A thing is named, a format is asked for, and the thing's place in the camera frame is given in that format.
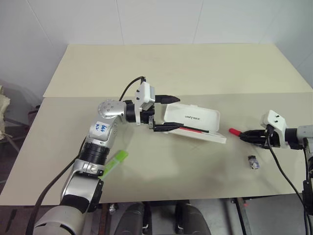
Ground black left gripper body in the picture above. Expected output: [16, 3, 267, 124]
[139, 102, 158, 133]

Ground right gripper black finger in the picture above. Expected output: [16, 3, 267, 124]
[240, 137, 267, 145]
[240, 129, 267, 138]

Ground dark rounded shape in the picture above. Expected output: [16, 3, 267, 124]
[114, 202, 153, 235]
[174, 202, 214, 235]

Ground beige cloth bundle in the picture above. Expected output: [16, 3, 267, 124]
[0, 84, 12, 141]

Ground small crumpled grey purple scrap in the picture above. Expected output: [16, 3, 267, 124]
[246, 154, 261, 170]

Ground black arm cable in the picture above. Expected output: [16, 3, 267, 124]
[265, 125, 309, 216]
[25, 76, 147, 235]

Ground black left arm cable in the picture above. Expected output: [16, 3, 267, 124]
[25, 76, 147, 235]

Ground white plastic pencil case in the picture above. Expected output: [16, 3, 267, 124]
[163, 102, 227, 144]

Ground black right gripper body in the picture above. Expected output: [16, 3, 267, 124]
[262, 124, 282, 148]

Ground green marker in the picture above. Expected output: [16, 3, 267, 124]
[98, 149, 130, 181]

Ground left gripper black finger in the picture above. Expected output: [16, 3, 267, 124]
[156, 94, 181, 104]
[153, 123, 183, 133]

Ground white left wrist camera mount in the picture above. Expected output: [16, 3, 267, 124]
[133, 82, 157, 126]

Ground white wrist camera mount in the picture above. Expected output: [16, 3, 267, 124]
[260, 110, 291, 149]
[133, 82, 157, 126]

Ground metal frame with red clamp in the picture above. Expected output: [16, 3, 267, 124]
[229, 197, 254, 235]

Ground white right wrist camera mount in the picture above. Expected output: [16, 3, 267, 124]
[260, 110, 291, 149]

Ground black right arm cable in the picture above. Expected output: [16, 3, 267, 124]
[265, 125, 309, 216]

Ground slim red and black pen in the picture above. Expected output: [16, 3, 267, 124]
[180, 126, 210, 134]

